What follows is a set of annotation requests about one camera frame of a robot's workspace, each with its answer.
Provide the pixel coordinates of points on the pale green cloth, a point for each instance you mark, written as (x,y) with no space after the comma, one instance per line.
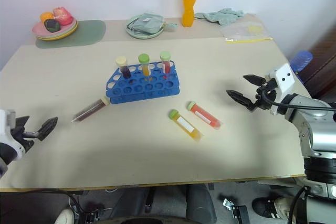
(223,15)

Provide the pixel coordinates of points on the brown wooden cabinet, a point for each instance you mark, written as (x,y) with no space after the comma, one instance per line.
(323,69)

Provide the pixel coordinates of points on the yellow plate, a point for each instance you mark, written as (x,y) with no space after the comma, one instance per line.
(56,39)

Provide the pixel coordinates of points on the blue ribbed plastic container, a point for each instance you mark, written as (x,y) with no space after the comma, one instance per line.
(302,60)

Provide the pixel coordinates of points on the green-capped labelled yellow tube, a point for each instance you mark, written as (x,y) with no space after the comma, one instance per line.
(185,125)

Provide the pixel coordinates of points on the pale-green-capped red tube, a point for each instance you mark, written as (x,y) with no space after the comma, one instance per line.
(166,62)

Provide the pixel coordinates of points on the cream-capped dark purple tube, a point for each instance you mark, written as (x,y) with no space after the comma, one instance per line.
(123,68)

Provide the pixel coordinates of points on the black box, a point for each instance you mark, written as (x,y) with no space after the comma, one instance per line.
(240,214)

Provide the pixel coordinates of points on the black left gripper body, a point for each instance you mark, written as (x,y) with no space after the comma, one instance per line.
(25,142)

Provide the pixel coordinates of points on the pink plate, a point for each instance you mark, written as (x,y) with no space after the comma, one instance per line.
(39,30)

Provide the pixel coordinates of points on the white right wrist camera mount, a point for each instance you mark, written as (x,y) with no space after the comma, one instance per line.
(283,78)

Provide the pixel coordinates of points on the small metal clip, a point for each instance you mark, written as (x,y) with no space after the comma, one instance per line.
(228,203)

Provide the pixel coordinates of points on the pale green plate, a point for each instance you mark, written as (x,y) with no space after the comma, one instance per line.
(141,35)

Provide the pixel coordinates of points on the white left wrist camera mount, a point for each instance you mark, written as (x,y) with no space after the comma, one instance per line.
(8,136)

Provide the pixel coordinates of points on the orange drink bottle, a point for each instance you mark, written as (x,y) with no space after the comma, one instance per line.
(189,6)

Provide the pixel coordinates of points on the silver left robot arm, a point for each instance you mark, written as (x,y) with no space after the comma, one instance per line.
(3,159)

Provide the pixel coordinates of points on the green-capped labelled orange tube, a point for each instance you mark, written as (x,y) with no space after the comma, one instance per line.
(203,115)

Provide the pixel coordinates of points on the pale green zip pouch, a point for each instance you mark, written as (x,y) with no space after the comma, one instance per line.
(145,23)

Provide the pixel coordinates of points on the pink toy fruit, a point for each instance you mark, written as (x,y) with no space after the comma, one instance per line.
(63,15)

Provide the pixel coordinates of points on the orange toy fruit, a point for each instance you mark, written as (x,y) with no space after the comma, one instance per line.
(46,16)

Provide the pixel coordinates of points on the dark mottled toy ball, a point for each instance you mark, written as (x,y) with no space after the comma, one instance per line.
(52,25)

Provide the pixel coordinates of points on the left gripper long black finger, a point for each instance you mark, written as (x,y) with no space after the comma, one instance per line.
(47,128)

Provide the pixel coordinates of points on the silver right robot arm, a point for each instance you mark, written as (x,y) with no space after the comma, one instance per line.
(316,132)

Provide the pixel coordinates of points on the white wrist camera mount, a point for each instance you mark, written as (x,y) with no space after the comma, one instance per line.
(283,78)
(8,136)

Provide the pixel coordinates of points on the green placemat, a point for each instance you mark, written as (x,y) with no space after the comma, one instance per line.
(86,32)

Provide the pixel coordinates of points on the black office chair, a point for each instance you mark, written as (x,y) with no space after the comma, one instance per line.
(168,205)

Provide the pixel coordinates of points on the blue test tube rack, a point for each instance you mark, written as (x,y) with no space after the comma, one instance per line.
(147,87)

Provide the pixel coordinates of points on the left gripper short-looking black finger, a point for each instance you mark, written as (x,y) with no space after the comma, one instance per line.
(22,122)

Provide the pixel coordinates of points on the clear zip plastic bag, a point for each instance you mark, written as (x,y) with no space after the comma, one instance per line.
(241,32)

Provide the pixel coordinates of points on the black and white shoe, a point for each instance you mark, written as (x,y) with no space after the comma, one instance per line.
(270,207)

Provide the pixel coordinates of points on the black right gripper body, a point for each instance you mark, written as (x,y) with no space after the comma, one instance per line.
(262,100)

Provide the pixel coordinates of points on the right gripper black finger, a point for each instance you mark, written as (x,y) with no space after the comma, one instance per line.
(241,98)
(256,80)

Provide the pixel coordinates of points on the cream-capped dark brown tube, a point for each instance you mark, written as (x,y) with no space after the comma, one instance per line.
(92,108)

